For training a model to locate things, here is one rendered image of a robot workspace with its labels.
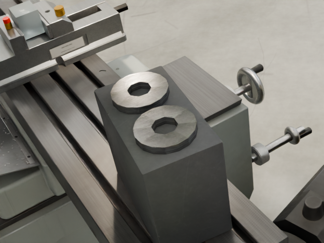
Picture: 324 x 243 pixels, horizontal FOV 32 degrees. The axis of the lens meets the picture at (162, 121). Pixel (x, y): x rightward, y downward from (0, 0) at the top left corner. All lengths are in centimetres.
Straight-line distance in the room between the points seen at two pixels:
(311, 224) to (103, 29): 65
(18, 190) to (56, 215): 12
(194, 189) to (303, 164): 150
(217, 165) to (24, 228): 64
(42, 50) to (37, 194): 32
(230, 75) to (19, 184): 169
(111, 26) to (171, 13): 199
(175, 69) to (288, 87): 114
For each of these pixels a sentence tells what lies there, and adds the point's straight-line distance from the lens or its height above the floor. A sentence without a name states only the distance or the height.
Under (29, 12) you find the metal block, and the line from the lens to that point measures 130.
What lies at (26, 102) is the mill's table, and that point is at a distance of 125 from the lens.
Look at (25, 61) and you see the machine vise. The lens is 131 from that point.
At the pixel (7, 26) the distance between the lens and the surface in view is 131.
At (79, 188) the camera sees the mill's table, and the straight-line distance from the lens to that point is 101.
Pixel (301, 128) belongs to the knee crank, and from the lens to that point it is 167.
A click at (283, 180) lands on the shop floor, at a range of 221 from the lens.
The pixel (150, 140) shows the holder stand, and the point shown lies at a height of 111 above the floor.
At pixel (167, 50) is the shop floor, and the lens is 299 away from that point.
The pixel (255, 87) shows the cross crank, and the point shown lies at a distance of 161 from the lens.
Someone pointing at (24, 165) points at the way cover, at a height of 84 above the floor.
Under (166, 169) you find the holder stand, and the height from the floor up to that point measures 109.
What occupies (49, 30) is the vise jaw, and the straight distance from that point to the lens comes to 129.
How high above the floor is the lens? 161
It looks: 40 degrees down
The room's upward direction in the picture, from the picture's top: 11 degrees counter-clockwise
